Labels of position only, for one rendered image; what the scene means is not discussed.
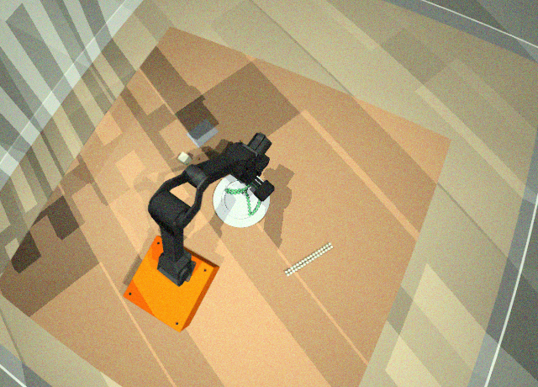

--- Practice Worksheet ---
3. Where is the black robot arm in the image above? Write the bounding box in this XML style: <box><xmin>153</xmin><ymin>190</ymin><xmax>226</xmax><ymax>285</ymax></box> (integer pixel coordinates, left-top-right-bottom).
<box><xmin>148</xmin><ymin>132</ymin><xmax>272</xmax><ymax>287</ymax></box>

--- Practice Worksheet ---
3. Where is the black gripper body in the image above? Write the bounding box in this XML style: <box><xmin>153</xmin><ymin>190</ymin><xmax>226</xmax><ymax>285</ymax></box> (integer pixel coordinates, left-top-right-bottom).
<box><xmin>240</xmin><ymin>166</ymin><xmax>274</xmax><ymax>202</ymax></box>

